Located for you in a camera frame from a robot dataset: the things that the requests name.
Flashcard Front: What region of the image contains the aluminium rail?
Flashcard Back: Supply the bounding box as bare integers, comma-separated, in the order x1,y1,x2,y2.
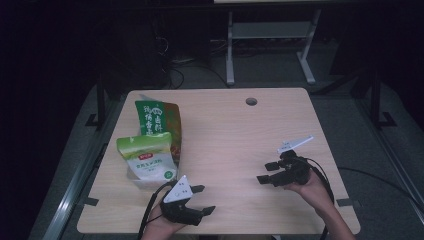
40,143,108,240
364,109,424,219

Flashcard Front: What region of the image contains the thin black cable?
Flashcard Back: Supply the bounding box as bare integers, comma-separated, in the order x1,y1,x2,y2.
339,166,424,210

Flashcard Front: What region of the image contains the black metal stand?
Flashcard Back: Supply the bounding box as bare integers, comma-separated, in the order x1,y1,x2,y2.
84,73,108,131
361,66,398,130

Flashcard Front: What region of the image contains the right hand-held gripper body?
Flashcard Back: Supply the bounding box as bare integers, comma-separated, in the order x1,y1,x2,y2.
273,134,315,188

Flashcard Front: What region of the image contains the green and red seasoning packet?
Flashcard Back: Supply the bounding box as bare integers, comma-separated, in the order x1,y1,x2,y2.
134,99,183,165

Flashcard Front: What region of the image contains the white metal desk frame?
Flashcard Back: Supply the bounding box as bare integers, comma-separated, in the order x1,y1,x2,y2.
225,9,323,86

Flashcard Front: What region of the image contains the person's right hand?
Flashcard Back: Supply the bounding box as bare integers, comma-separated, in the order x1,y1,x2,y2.
284,169,330,210

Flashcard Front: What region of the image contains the person's left hand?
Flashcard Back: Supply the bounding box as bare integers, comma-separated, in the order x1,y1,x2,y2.
140,204,187,240

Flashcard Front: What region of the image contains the black looped floor cable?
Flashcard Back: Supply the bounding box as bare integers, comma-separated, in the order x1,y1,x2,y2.
159,36,232,90

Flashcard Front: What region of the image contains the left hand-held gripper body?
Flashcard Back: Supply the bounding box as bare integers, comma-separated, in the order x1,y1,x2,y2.
159,175,206,227

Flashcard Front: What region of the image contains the right hand-held gripper cable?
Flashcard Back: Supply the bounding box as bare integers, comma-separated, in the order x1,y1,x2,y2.
303,157,336,240

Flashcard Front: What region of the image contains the clear plastic container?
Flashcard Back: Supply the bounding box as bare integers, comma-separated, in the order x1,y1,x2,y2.
125,117,184,190

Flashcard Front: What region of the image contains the white and light green packet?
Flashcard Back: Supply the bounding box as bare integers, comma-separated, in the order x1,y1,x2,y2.
115,131,179,183

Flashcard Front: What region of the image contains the hand-held gripper cable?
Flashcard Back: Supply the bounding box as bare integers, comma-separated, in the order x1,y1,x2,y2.
137,179,178,240
303,157,336,240

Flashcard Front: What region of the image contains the left hand-held gripper cable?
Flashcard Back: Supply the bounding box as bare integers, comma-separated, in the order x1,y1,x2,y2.
137,179,178,240

